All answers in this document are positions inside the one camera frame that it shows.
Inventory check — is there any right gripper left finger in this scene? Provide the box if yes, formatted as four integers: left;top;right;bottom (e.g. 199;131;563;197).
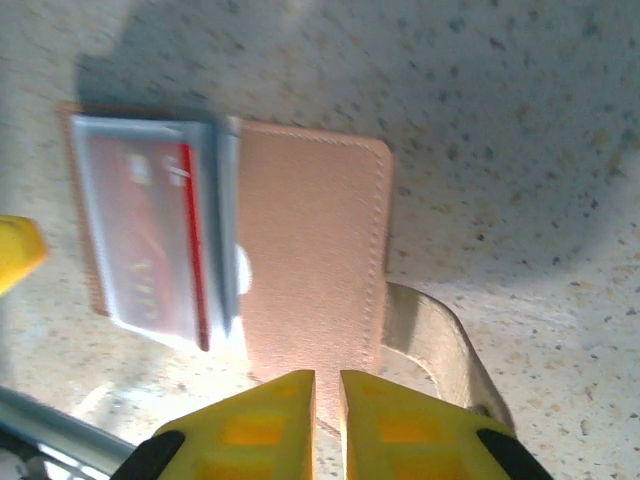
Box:
112;369;317;480

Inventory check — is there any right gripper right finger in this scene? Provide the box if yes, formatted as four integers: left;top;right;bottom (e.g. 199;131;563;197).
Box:
340;369;551;480

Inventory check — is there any red card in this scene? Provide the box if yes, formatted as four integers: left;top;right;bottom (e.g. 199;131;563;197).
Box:
74;139;211;354

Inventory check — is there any tan leather card holder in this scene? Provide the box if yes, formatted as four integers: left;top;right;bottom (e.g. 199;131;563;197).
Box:
53;99;516;436

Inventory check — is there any long aluminium base rail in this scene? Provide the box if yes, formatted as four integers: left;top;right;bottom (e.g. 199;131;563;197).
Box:
0;382;139;480

